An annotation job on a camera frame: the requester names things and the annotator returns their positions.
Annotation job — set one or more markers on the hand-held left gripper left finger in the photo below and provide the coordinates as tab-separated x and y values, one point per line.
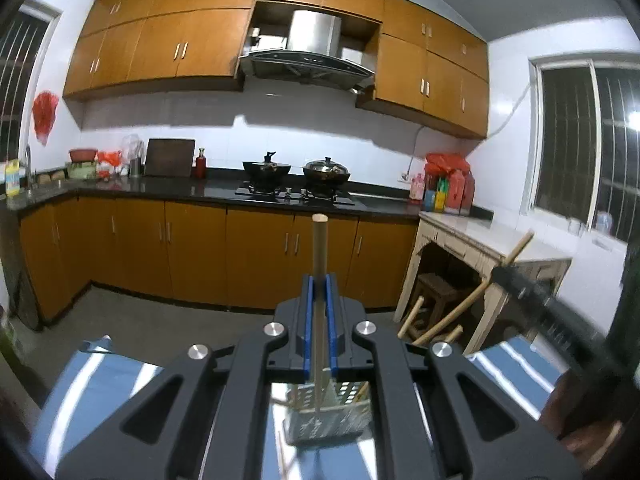
311	330

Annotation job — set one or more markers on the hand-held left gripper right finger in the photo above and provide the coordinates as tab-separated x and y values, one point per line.
332	330

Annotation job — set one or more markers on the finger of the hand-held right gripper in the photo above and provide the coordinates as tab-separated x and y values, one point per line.
520	285

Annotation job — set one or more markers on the wooden chopstick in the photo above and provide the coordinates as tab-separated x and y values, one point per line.
411	317
450	317
451	335
320	245

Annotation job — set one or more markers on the green perforated chopstick holder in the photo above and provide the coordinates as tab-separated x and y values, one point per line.
345	420

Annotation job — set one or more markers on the person's right hand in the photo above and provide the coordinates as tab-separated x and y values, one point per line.
590	420

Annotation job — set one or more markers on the beige carved side table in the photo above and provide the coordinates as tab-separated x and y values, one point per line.
475	245

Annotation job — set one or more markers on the wooden stool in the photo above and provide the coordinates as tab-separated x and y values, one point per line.
435	292

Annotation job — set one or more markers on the clear jar on windowsill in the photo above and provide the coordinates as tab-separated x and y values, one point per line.
605	221

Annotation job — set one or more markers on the red oil bottles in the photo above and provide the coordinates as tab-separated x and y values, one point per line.
460	192

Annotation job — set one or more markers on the yellow and green box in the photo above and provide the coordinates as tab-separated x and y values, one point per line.
435	197

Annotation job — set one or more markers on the black gas stove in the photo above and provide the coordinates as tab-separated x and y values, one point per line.
295	196

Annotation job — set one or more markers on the orange wooden base cabinets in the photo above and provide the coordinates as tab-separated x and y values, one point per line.
195	250

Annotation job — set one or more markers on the pink bottle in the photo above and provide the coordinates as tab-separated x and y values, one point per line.
416	189

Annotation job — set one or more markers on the red plastic bag over bottles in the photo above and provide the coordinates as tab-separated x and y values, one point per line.
445	162

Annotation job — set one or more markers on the black pot with steel lid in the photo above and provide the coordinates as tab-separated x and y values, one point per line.
326	172

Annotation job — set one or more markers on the black wok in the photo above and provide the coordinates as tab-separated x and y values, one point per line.
266	172

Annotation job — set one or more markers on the black kitchen countertop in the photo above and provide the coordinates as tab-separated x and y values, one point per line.
200	189

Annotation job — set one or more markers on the red bottle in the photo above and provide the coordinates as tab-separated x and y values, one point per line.
201	166

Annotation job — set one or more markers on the dark wooden cutting board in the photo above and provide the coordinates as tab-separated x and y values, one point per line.
169	157

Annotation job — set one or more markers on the blue white striped tablecloth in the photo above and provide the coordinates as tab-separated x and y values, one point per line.
90	400

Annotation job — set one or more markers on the stainless steel cup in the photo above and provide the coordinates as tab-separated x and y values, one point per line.
135	167

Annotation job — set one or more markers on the clear plastic bag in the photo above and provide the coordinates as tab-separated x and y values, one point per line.
132	145

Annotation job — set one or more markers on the red and white plastic bag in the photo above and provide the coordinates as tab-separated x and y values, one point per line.
110	162

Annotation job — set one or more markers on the red basin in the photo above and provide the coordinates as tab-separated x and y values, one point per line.
83	155

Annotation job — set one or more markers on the dark mesh bag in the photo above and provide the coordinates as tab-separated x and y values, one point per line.
25	295

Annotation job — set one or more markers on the steel range hood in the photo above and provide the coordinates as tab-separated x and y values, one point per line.
312	40

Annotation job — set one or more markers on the brown tubers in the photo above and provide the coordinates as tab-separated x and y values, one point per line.
52	178

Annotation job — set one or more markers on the steel faucet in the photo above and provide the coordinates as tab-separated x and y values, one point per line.
29	165

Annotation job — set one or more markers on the yellow detergent bottle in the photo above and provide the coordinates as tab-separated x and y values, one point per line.
13	180

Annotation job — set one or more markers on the barred window with white frame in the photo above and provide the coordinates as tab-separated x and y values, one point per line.
585	150

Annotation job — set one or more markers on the orange wooden wall cabinets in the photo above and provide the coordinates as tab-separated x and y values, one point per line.
200	35

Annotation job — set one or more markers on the red plastic bag on wall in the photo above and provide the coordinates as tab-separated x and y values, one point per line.
45	115

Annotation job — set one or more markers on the barred window with grey frame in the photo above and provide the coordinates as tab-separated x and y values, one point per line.
20	75

